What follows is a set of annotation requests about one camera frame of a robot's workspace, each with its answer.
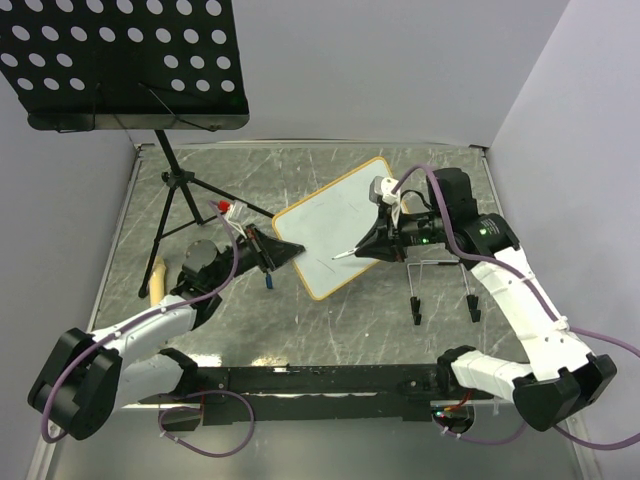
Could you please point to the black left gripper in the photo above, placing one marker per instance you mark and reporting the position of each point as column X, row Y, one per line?
column 269, row 252

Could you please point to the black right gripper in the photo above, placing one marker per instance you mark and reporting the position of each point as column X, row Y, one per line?
column 380, row 243

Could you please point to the white marker pen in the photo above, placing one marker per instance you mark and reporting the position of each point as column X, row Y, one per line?
column 345, row 254

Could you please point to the yellow framed small whiteboard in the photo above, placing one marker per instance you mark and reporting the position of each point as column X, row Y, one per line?
column 330, row 221

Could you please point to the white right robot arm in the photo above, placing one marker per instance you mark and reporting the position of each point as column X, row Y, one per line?
column 561, row 375

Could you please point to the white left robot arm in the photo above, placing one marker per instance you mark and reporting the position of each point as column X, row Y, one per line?
column 89, row 375

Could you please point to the wooden rolling pin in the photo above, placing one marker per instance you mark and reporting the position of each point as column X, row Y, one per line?
column 157, row 281

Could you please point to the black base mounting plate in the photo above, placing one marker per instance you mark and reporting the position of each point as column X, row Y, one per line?
column 409, row 392

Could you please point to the black perforated music stand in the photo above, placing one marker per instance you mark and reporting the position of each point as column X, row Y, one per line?
column 82, row 66

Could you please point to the wire whiteboard easel stand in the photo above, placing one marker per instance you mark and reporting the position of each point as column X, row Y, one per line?
column 432, row 282

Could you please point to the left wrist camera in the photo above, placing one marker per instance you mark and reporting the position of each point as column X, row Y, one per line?
column 234, row 212

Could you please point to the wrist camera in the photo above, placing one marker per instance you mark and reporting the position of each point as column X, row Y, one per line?
column 234, row 212
column 384, row 190

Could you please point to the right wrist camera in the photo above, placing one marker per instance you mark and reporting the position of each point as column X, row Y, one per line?
column 384, row 190

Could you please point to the aluminium rail frame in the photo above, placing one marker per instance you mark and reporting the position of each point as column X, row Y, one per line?
column 88, row 376

